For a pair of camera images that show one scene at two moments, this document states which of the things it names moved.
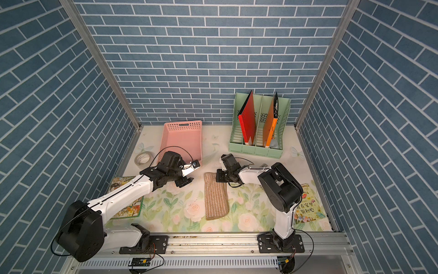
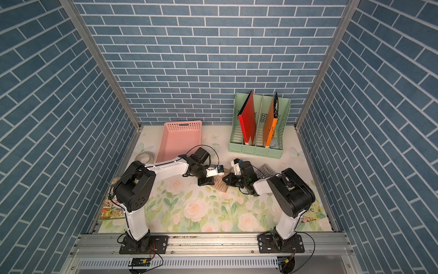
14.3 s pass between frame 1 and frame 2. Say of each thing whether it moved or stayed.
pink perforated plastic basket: stayed
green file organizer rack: stayed
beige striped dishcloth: moved
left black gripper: moved
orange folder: stayed
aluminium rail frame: stayed
